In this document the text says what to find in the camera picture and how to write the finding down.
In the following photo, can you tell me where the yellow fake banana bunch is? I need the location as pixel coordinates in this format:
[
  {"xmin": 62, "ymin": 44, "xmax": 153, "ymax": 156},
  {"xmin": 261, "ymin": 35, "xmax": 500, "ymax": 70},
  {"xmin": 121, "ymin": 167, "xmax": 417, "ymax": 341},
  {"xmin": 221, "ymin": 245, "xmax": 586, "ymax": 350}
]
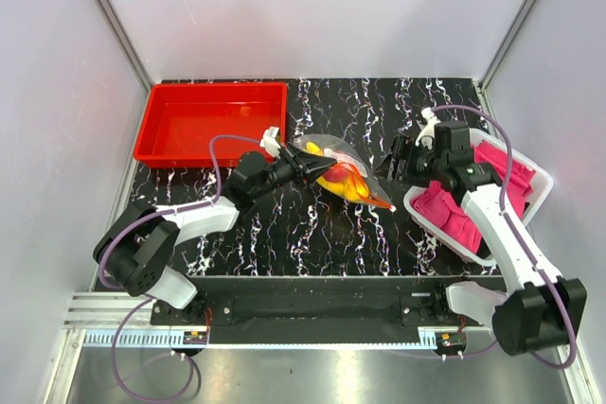
[{"xmin": 305, "ymin": 141, "xmax": 370, "ymax": 203}]

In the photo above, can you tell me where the clear zip top bag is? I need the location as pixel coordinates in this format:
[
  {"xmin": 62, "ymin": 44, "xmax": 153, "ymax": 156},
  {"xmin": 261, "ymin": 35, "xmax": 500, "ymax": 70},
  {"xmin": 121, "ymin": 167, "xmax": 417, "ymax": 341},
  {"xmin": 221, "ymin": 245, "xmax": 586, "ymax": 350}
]
[{"xmin": 292, "ymin": 133, "xmax": 397, "ymax": 212}]

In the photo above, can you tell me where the red fake apple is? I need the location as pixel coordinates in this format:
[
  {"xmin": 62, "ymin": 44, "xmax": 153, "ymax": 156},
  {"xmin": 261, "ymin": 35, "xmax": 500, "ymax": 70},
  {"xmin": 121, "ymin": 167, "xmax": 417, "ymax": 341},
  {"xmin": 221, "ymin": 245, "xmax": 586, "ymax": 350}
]
[{"xmin": 323, "ymin": 164, "xmax": 348, "ymax": 184}]

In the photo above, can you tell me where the white plastic basket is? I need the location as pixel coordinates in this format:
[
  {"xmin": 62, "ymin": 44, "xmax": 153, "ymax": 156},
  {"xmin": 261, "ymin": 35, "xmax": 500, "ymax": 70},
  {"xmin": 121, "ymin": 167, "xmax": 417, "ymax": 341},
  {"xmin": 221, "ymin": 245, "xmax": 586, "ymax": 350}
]
[{"xmin": 403, "ymin": 129, "xmax": 553, "ymax": 267}]

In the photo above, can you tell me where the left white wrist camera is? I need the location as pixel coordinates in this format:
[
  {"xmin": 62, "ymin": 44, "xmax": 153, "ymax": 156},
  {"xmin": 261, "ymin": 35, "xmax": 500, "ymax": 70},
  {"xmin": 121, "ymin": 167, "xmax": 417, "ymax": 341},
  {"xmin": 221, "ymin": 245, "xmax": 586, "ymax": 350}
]
[{"xmin": 259, "ymin": 126, "xmax": 282, "ymax": 158}]

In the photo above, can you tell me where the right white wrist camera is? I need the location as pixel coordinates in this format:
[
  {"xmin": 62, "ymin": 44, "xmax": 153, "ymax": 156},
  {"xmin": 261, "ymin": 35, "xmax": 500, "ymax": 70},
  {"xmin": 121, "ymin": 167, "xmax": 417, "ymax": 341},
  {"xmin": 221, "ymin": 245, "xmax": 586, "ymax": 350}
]
[{"xmin": 415, "ymin": 107, "xmax": 440, "ymax": 146}]

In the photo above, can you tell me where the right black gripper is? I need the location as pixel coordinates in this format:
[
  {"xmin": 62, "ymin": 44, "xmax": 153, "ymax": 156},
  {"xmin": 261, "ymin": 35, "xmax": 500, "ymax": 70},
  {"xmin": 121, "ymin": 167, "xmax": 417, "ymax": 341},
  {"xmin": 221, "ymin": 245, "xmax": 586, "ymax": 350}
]
[{"xmin": 372, "ymin": 134, "xmax": 447, "ymax": 189}]

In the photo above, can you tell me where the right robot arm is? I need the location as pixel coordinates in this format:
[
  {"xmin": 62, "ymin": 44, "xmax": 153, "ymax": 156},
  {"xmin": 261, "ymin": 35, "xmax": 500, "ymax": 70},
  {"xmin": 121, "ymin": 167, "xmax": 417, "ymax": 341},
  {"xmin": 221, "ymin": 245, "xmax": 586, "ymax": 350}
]
[{"xmin": 384, "ymin": 122, "xmax": 587, "ymax": 356}]

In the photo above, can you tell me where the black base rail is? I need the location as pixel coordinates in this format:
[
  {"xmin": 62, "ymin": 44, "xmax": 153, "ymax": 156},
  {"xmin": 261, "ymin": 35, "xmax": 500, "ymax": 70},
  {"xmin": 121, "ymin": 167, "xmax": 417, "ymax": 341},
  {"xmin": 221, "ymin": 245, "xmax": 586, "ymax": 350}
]
[{"xmin": 151, "ymin": 276, "xmax": 490, "ymax": 327}]

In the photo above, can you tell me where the red plastic bin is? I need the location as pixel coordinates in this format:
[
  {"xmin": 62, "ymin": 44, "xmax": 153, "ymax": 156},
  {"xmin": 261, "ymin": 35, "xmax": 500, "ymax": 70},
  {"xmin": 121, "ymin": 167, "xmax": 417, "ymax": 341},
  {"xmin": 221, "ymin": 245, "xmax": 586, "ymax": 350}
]
[{"xmin": 134, "ymin": 82, "xmax": 288, "ymax": 168}]

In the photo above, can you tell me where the pink cloth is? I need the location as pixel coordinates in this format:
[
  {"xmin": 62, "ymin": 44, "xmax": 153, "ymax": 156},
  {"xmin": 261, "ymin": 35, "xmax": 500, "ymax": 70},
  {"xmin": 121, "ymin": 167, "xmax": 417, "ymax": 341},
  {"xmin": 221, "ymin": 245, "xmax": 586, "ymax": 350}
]
[{"xmin": 411, "ymin": 141, "xmax": 536, "ymax": 255}]

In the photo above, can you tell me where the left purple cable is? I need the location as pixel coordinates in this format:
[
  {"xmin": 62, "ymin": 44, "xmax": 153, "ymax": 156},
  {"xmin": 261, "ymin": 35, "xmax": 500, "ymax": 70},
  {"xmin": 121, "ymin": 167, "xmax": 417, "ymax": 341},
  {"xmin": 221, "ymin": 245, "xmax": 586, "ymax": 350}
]
[{"xmin": 97, "ymin": 134, "xmax": 266, "ymax": 399}]

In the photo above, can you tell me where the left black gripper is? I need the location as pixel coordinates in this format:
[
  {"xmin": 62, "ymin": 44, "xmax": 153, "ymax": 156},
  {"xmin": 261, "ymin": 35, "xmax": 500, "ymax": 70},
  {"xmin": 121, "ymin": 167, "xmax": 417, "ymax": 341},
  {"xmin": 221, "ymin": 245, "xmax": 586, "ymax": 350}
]
[{"xmin": 252, "ymin": 142, "xmax": 337, "ymax": 201}]

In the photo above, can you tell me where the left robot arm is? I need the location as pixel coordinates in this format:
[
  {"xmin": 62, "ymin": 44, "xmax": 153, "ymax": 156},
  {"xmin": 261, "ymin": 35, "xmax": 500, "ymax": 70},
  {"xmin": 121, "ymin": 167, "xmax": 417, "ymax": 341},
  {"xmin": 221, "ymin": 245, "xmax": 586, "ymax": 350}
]
[{"xmin": 93, "ymin": 145, "xmax": 337, "ymax": 325}]

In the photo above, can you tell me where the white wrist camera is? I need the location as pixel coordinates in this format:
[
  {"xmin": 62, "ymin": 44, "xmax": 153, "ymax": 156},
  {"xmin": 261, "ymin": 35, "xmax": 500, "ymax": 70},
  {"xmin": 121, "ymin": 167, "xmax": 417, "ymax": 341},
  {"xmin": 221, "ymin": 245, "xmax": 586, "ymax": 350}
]
[
  {"xmin": 259, "ymin": 126, "xmax": 282, "ymax": 158},
  {"xmin": 415, "ymin": 107, "xmax": 440, "ymax": 146}
]

